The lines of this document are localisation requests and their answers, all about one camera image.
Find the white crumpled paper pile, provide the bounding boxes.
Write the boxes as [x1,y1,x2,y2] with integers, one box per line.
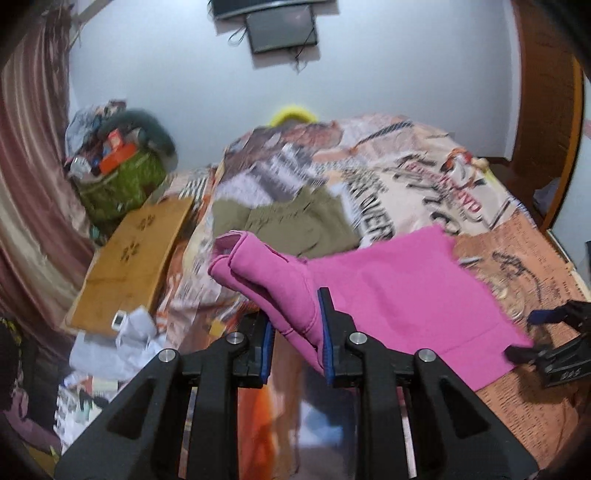
[53,307,166,449]

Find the green camouflage basket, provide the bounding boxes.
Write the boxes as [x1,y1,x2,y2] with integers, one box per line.
[74,150,166,226]

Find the yellow foam ring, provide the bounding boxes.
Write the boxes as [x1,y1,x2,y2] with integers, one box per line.
[268,105,320,128]

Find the black wall television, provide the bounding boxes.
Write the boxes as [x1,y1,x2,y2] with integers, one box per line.
[211,0,332,20]

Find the pink pants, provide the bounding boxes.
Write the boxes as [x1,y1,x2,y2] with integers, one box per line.
[208,226,532,390]

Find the olive green folded pants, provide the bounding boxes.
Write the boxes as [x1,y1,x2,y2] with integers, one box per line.
[212,187,361,259]

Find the newspaper print bed sheet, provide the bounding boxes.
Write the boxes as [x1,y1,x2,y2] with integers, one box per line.
[149,115,590,479]

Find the small wall monitor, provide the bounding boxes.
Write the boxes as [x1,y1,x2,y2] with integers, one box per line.
[245,4,318,54]

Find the yellow wooden board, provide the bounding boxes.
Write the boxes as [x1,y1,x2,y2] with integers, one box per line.
[65,198,192,337]

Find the striped red curtain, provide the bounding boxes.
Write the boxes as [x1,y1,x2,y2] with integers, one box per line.
[1,3,93,357]

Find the brown wooden wardrobe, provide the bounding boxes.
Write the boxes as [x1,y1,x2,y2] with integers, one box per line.
[510,1,584,231]

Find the orange box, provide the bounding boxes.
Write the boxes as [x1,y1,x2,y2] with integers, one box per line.
[99,129,138,175]

